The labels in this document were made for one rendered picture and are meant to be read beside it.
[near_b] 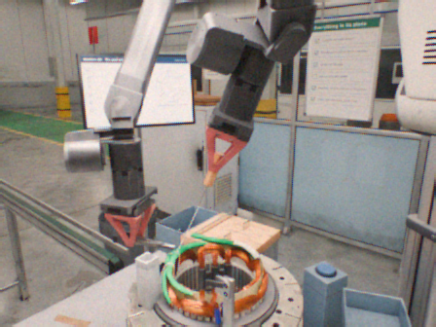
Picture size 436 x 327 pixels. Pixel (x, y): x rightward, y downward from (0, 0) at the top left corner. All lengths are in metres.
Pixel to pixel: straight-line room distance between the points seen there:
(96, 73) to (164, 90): 0.31
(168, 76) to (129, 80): 1.02
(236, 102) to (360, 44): 2.30
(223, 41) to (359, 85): 2.32
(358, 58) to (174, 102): 1.57
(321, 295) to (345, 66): 2.15
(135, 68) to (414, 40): 0.54
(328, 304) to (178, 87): 1.16
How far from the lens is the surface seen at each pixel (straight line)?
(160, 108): 1.61
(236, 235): 0.91
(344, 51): 2.79
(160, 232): 0.99
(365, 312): 0.78
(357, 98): 2.75
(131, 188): 0.61
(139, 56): 0.64
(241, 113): 0.50
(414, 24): 0.80
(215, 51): 0.46
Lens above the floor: 1.49
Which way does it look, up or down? 15 degrees down
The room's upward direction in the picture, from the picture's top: straight up
